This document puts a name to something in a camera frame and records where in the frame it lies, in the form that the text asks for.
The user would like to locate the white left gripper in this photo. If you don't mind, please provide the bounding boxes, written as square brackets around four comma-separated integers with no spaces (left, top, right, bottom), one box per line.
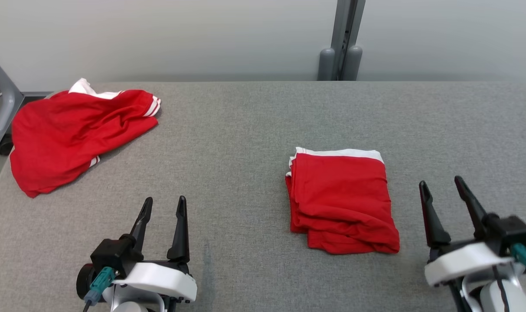
[110,196,198,302]

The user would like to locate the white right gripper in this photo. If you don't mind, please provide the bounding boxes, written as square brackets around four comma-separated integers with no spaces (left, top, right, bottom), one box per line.
[419,175,516,287]

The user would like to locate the red shorts with white trim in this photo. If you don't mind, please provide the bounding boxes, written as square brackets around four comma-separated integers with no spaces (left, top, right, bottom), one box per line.
[285,147,401,255]

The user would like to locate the red shirt with white sleeves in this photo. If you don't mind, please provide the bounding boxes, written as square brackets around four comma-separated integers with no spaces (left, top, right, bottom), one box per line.
[9,78,162,198]

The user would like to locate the grey cylindrical post foot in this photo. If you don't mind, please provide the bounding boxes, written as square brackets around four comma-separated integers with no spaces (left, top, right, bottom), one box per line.
[343,45,363,82]
[317,48,336,82]

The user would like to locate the grey metal partition post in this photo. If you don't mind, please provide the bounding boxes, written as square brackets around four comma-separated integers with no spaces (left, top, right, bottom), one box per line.
[330,0,367,82]

